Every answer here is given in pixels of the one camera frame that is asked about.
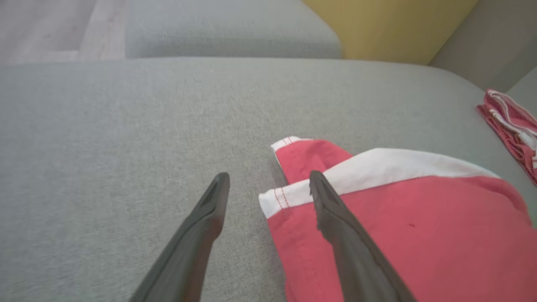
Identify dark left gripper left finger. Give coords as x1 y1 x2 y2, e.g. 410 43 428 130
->
129 172 230 302

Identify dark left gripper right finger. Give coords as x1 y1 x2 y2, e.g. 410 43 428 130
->
309 170 416 302

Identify red white numbered shirt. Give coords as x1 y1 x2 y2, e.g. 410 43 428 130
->
258 135 533 302

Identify red mesh garment white stripes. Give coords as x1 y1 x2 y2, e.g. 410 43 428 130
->
476 88 537 187

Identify small grey sofa cushion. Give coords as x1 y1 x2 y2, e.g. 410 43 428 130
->
125 0 342 59

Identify yellow sofa cushion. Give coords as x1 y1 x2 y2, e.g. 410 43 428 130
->
302 0 479 65

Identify grey sofa seat cushion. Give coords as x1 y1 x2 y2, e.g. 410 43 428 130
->
506 66 537 122

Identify grey sofa backrest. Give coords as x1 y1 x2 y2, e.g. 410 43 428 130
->
428 0 537 93

